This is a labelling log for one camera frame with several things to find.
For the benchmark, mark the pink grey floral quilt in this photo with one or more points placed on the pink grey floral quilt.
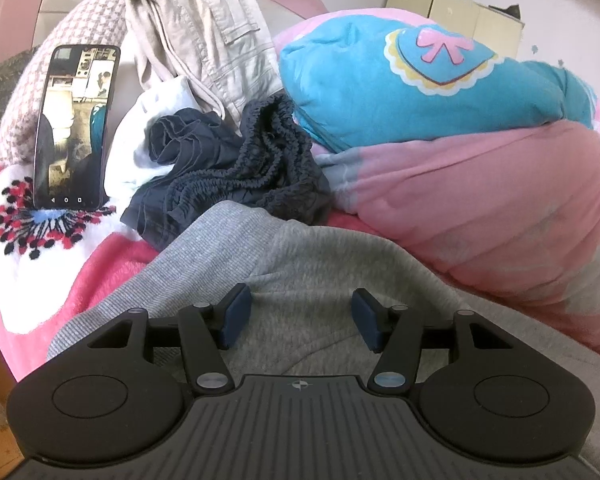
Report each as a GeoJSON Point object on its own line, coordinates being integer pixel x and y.
{"type": "Point", "coordinates": [480, 200]}

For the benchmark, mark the grey fleece pants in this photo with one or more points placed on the grey fleece pants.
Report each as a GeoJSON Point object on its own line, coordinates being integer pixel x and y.
{"type": "Point", "coordinates": [305, 260]}

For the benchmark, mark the black smartphone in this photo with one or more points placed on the black smartphone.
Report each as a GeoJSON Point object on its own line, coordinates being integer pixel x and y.
{"type": "Point", "coordinates": [75, 125]}

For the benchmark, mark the pink floral blanket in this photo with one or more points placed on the pink floral blanket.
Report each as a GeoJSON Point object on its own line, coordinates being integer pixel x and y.
{"type": "Point", "coordinates": [40, 270]}

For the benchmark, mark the white garment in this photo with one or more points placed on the white garment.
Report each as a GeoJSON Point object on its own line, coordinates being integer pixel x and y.
{"type": "Point", "coordinates": [155, 110]}

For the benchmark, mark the beige pants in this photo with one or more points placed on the beige pants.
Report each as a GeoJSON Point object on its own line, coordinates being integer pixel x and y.
{"type": "Point", "coordinates": [205, 25]}

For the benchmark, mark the small dark bag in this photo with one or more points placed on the small dark bag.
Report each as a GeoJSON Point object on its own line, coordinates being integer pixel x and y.
{"type": "Point", "coordinates": [512, 11]}

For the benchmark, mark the cream wardrobe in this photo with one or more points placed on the cream wardrobe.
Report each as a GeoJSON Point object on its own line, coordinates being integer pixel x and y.
{"type": "Point", "coordinates": [455, 10]}

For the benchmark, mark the pink checked pillow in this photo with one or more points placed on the pink checked pillow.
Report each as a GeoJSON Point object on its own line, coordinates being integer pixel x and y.
{"type": "Point", "coordinates": [80, 15]}

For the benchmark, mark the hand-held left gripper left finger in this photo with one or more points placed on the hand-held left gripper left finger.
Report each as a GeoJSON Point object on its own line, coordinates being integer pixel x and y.
{"type": "Point", "coordinates": [235, 317]}

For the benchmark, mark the dark navy garment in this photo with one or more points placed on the dark navy garment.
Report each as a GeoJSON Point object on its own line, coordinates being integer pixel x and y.
{"type": "Point", "coordinates": [230, 175]}

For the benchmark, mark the olive fuzzy cloth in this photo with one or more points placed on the olive fuzzy cloth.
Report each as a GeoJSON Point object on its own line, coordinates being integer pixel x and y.
{"type": "Point", "coordinates": [2, 95]}

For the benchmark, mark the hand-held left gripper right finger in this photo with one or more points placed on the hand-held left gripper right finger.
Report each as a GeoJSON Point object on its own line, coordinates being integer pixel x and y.
{"type": "Point", "coordinates": [369, 317]}

